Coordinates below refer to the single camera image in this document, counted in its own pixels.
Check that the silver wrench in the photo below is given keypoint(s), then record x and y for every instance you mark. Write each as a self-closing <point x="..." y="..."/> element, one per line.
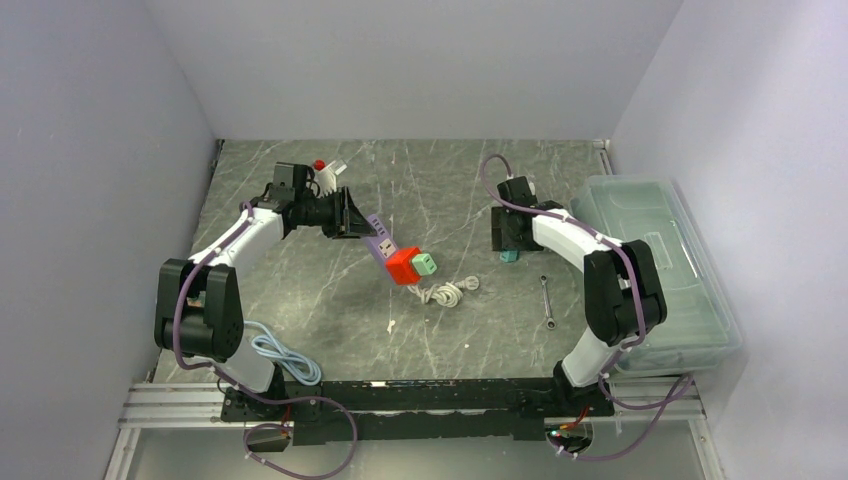
<point x="549" y="319"/>

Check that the teal plug adapter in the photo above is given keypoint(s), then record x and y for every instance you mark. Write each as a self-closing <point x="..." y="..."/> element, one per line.
<point x="509" y="256"/>

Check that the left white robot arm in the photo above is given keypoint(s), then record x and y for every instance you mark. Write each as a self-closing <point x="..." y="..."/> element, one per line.
<point x="199" y="316"/>

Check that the light green plug adapter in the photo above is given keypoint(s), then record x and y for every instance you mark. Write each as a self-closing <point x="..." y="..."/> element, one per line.
<point x="423" y="264"/>

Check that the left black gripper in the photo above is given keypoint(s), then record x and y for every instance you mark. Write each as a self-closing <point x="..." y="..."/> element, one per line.
<point x="347" y="220"/>

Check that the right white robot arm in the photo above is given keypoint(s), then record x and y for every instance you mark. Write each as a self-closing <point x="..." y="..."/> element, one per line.
<point x="622" y="291"/>

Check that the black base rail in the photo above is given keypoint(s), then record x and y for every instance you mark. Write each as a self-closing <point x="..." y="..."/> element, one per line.
<point x="518" y="408"/>

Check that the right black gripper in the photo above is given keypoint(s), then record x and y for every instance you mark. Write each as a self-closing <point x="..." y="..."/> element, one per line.
<point x="500" y="238"/>

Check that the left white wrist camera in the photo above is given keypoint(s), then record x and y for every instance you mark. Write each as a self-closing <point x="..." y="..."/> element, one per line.
<point x="326" y="174"/>

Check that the clear plastic storage bin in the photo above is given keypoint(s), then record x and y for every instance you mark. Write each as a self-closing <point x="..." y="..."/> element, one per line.
<point x="700" y="331"/>

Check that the red plug adapter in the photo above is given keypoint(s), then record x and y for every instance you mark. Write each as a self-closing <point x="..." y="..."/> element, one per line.
<point x="400" y="267"/>

